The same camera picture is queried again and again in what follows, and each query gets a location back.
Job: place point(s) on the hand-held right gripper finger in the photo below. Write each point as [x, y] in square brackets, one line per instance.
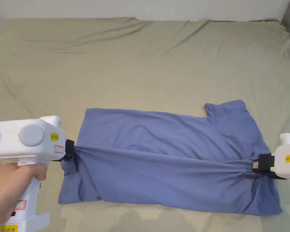
[257, 169]

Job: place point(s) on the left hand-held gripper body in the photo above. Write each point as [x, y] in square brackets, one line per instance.
[31, 149]

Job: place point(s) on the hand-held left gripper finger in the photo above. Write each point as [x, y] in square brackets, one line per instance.
[67, 157]

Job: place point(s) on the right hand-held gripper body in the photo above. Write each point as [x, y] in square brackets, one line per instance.
[288, 159]

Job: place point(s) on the blue shirt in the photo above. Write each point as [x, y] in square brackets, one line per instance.
[169, 159]

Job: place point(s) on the person's left hand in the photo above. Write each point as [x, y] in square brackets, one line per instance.
[13, 183]

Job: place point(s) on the bed with pale green sheet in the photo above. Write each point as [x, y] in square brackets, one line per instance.
[135, 67]

